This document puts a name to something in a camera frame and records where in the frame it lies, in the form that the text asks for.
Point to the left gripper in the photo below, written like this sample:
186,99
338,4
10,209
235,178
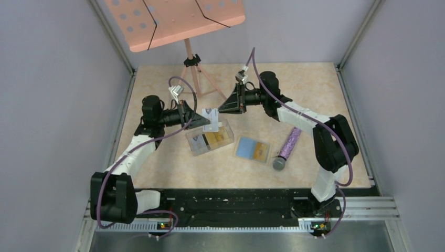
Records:
197,120

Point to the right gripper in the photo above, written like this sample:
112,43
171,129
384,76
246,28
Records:
233,102

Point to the white grey credit card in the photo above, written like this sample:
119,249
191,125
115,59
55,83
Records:
212,114

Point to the clear plastic card box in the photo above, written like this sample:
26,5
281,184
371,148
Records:
199,131

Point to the yellow credit card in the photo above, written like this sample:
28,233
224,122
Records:
223,136
261,151

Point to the purple glitter microphone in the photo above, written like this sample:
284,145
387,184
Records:
280,160

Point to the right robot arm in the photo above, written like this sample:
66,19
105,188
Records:
334,143

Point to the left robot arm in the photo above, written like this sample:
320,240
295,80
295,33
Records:
113,197

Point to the black stripe yellow card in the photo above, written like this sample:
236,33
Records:
209,139

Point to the pink music stand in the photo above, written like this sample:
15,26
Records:
150,24

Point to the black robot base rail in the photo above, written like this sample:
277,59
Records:
243,208

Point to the grey slotted cable duct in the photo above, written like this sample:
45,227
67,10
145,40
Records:
156,227

